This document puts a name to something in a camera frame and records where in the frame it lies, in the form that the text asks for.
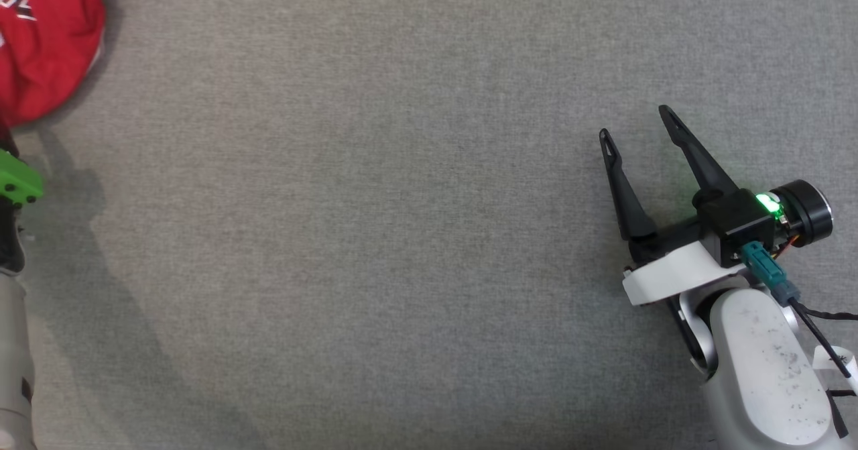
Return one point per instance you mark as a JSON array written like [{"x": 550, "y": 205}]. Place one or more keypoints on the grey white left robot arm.
[{"x": 13, "y": 343}]

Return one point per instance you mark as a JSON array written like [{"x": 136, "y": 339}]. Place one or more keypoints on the red white printed jersey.
[{"x": 53, "y": 54}]

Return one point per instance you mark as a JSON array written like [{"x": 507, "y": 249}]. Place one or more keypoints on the teal right camera plug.
[{"x": 764, "y": 269}]

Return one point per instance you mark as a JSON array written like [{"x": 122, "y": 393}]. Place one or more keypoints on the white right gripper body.
[{"x": 670, "y": 272}]

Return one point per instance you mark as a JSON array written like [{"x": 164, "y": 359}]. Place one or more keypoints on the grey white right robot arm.
[{"x": 764, "y": 369}]

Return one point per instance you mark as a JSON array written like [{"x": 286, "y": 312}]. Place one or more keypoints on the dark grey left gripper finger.
[{"x": 5, "y": 141}]

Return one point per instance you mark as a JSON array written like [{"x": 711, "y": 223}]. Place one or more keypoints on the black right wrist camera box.
[{"x": 734, "y": 225}]

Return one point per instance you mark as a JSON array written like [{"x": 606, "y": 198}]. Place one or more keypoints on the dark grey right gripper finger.
[
  {"x": 704, "y": 168},
  {"x": 630, "y": 202}
]

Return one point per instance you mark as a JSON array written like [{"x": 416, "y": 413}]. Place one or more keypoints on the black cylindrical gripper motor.
[{"x": 808, "y": 208}]

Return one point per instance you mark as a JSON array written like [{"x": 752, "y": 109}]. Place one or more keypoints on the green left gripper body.
[{"x": 17, "y": 178}]

